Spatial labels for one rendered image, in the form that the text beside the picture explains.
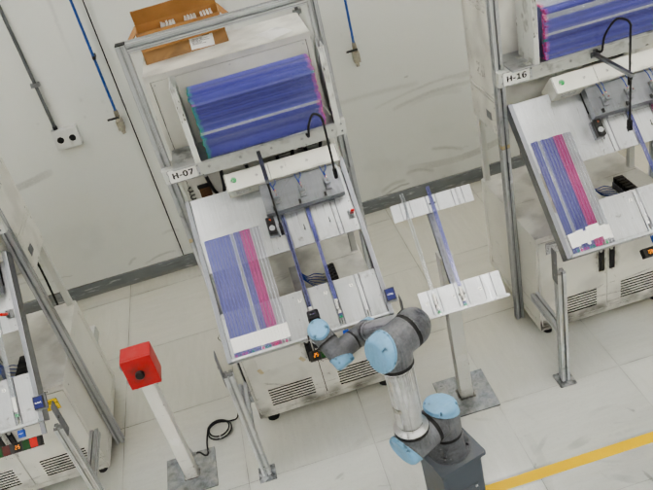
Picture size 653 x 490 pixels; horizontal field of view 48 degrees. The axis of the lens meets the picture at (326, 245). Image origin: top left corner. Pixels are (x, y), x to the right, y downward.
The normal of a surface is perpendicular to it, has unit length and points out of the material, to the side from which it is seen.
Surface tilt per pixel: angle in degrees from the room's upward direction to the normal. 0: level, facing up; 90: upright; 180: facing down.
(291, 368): 90
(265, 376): 90
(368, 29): 90
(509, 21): 90
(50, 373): 0
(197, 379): 0
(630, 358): 0
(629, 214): 44
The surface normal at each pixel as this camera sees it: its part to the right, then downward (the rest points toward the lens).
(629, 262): 0.20, 0.51
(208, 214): -0.02, -0.25
